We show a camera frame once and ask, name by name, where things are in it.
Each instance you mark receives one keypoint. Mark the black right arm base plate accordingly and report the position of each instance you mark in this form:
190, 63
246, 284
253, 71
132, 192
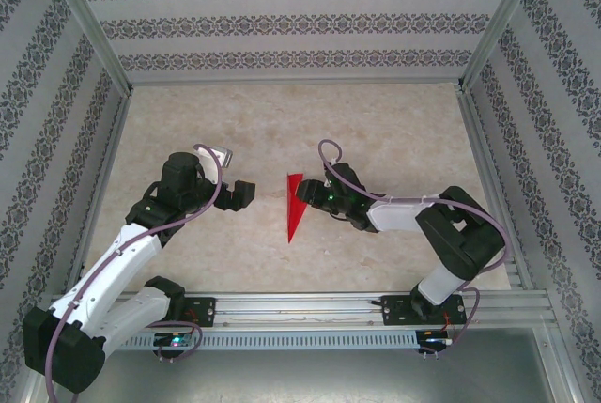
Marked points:
396, 311

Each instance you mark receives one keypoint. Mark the aluminium mounting rail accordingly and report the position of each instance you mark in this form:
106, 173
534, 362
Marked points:
300, 311

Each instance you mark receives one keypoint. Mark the aluminium left side rail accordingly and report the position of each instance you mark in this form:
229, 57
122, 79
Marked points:
101, 187

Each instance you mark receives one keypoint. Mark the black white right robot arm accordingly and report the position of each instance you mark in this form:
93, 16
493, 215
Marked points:
451, 238

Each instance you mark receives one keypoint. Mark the aluminium back rail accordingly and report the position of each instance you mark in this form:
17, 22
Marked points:
296, 80

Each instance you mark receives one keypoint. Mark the aluminium left frame post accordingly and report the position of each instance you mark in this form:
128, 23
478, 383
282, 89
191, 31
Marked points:
89, 18

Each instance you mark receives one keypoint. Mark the aluminium right frame post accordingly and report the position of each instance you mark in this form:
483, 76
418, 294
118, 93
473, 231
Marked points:
498, 18

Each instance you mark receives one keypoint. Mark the metal clamp with wood bracket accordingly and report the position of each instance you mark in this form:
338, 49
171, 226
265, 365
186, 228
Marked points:
332, 163

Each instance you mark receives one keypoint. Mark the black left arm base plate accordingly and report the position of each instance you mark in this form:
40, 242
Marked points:
202, 311

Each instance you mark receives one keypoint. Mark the aluminium frame post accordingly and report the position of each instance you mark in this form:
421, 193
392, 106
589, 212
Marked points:
498, 18
89, 18

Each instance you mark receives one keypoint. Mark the red square paper sheet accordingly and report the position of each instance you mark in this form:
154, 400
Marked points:
295, 215

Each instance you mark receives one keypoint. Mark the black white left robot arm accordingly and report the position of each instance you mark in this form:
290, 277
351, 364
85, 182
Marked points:
103, 290

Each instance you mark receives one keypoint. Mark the aluminium right side rail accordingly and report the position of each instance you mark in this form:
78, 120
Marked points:
495, 187

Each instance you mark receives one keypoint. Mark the grey metal panel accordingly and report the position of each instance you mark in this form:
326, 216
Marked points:
300, 377

